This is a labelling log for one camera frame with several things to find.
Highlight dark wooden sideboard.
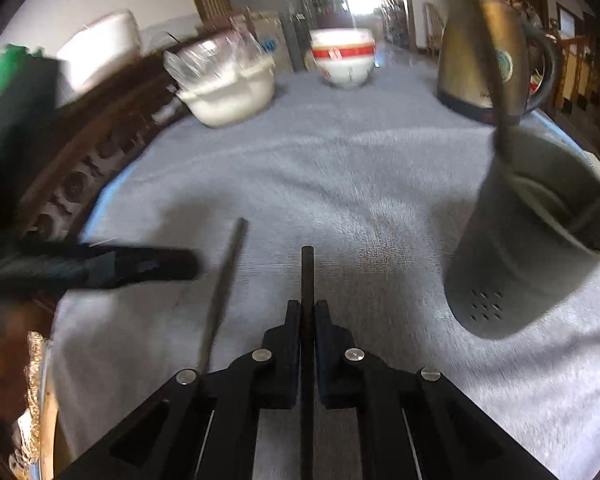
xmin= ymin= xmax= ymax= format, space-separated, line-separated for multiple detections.
xmin=10 ymin=52 xmax=197 ymax=247

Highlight gold lace trim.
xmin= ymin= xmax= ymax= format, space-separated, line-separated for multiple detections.
xmin=9 ymin=331 xmax=50 ymax=472

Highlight white and blue box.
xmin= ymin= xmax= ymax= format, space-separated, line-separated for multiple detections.
xmin=249 ymin=9 xmax=287 ymax=57

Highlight steel electric kettle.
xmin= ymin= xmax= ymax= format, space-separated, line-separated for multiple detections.
xmin=436 ymin=0 xmax=564 ymax=127

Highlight metal utensil holder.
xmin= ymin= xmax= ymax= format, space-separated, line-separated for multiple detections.
xmin=444 ymin=124 xmax=600 ymax=342

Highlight white rice cooker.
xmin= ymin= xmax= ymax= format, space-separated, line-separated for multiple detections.
xmin=56 ymin=9 xmax=144 ymax=107

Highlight slim wooden chair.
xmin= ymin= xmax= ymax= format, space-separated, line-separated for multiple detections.
xmin=423 ymin=1 xmax=449 ymax=57

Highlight plain white bowl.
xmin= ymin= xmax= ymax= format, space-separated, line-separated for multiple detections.
xmin=179 ymin=55 xmax=277 ymax=129

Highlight green thermos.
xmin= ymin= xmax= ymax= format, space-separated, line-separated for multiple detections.
xmin=0 ymin=44 xmax=47 ymax=96

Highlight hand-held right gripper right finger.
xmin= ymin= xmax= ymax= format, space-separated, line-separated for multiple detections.
xmin=314 ymin=300 xmax=568 ymax=480

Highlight wooden partition shelf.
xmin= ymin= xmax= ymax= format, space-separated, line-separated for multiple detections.
xmin=505 ymin=0 xmax=600 ymax=163

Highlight red and white bowl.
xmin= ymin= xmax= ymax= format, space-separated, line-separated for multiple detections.
xmin=309 ymin=28 xmax=378 ymax=89

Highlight grey fleece cloth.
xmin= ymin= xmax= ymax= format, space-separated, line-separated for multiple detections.
xmin=50 ymin=54 xmax=600 ymax=480

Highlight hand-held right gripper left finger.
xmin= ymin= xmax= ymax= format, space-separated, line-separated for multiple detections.
xmin=55 ymin=300 xmax=302 ymax=480

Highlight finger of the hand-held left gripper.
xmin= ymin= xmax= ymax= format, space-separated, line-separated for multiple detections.
xmin=55 ymin=244 xmax=201 ymax=295

